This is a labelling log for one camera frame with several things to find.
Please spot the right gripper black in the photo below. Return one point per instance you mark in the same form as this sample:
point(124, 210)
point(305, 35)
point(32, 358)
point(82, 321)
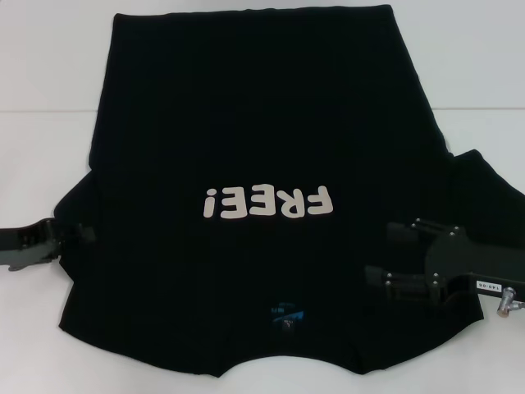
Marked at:
point(451, 258)

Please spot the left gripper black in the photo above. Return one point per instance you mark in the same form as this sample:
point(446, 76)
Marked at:
point(28, 244)

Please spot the black shirt with FREE print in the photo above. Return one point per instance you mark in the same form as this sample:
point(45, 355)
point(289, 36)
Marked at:
point(246, 123)

